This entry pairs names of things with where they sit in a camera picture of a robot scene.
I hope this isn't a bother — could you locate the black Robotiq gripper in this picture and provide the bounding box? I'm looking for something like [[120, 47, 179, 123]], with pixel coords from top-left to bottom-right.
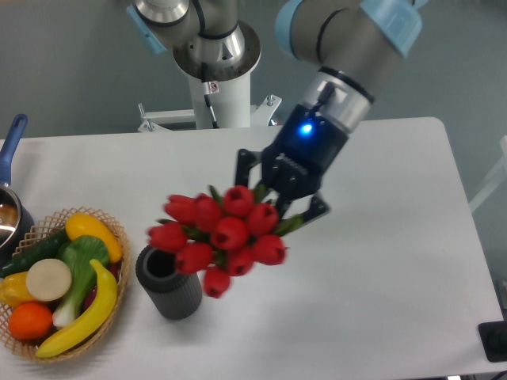
[[234, 104, 349, 234]]

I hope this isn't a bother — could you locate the red tulip bouquet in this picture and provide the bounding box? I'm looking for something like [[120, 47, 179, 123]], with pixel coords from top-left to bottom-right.
[[147, 185, 303, 298]]

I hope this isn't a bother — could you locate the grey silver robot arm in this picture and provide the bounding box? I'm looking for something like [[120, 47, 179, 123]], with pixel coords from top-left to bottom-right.
[[127, 1, 422, 234]]

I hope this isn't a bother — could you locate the dark grey ribbed vase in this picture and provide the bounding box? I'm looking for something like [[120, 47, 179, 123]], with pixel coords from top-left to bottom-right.
[[135, 245, 202, 320]]

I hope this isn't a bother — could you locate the yellow banana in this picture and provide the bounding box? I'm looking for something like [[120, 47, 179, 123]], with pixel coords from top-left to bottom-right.
[[36, 259, 118, 359]]

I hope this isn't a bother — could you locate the yellow squash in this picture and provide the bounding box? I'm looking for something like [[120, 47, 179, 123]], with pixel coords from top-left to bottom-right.
[[65, 213, 123, 263]]

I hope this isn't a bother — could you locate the green bok choy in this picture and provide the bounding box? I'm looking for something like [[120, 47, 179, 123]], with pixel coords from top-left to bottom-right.
[[52, 235, 109, 329]]

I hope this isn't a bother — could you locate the woven wicker basket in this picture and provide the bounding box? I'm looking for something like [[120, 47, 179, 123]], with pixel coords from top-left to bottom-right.
[[1, 207, 131, 363]]

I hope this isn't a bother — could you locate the green cucumber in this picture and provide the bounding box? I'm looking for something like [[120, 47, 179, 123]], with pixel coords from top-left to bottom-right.
[[1, 230, 70, 279]]

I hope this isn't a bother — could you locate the beige round disc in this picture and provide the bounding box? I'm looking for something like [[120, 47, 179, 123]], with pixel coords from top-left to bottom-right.
[[25, 259, 72, 302]]

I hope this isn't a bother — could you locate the black device at edge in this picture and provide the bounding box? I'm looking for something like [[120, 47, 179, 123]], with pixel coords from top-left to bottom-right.
[[478, 321, 506, 363]]

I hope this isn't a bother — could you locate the orange fruit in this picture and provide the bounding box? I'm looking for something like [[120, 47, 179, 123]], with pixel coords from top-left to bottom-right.
[[8, 302, 52, 340]]

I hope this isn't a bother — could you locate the yellow bell pepper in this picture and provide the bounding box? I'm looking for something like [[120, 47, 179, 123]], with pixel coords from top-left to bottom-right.
[[1, 272, 36, 307]]

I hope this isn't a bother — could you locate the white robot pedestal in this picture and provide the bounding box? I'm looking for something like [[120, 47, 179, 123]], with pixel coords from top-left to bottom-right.
[[138, 73, 282, 132]]

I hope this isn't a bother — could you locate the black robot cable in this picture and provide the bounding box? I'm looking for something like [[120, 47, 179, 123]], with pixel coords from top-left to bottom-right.
[[200, 62, 220, 130]]

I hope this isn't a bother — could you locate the blue handled saucepan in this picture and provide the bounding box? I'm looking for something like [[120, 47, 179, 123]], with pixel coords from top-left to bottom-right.
[[1, 114, 34, 267]]

